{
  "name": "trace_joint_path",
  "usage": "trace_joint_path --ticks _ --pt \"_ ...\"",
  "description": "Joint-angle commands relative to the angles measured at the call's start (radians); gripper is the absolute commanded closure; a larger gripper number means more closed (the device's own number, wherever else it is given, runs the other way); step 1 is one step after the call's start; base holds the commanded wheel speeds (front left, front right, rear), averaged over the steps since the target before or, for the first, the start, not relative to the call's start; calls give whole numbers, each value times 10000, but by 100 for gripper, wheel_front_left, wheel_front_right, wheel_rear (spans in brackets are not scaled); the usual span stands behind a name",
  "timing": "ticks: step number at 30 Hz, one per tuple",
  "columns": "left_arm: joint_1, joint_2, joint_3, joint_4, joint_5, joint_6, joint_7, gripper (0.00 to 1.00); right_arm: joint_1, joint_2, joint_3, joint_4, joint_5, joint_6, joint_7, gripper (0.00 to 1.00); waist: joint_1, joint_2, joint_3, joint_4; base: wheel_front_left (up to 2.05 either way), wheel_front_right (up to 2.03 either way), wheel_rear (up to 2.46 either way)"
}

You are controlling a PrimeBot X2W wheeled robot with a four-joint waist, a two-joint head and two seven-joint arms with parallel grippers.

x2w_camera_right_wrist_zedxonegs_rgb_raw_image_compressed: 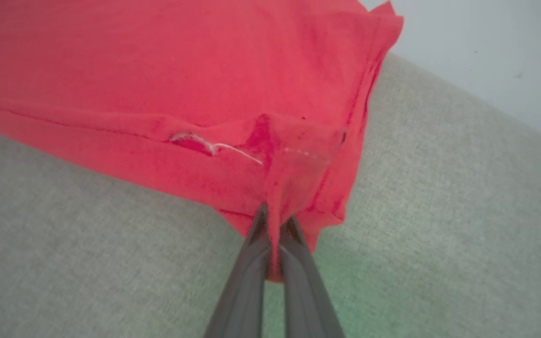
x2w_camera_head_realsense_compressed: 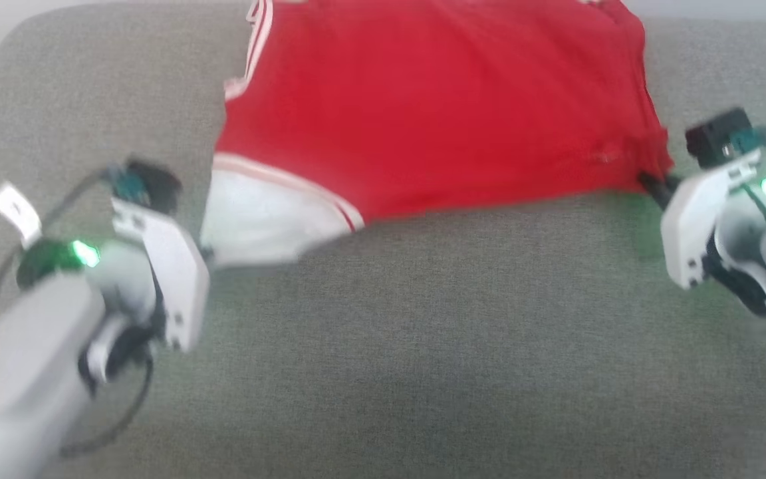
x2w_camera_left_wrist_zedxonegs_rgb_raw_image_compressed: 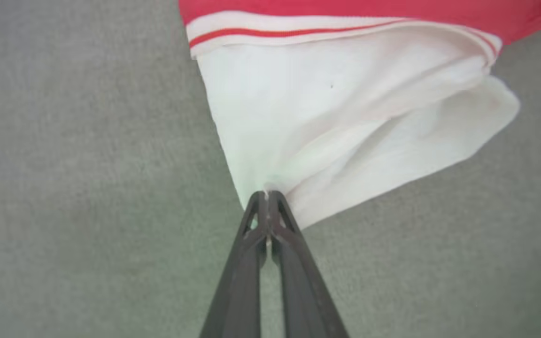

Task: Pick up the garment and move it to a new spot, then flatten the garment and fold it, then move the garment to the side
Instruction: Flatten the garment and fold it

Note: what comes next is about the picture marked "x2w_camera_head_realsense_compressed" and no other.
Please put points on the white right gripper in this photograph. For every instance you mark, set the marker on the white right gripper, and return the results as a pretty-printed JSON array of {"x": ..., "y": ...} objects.
[{"x": 689, "y": 226}]

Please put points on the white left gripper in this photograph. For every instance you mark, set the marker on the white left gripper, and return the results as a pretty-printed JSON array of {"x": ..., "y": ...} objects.
[{"x": 180, "y": 286}]

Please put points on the red and white basketball jersey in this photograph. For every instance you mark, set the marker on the red and white basketball jersey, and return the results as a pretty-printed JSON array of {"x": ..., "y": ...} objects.
[{"x": 423, "y": 113}]

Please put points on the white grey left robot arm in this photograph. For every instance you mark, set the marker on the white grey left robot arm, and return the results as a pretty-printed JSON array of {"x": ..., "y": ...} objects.
[{"x": 17, "y": 372}]

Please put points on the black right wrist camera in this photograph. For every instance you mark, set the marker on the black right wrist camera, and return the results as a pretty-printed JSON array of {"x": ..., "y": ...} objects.
[{"x": 719, "y": 136}]

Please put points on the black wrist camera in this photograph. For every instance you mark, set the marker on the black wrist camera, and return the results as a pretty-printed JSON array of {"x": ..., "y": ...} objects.
[
  {"x": 153, "y": 186},
  {"x": 719, "y": 136}
]

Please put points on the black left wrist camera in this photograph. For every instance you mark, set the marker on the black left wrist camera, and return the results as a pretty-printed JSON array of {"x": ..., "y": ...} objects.
[{"x": 153, "y": 186}]

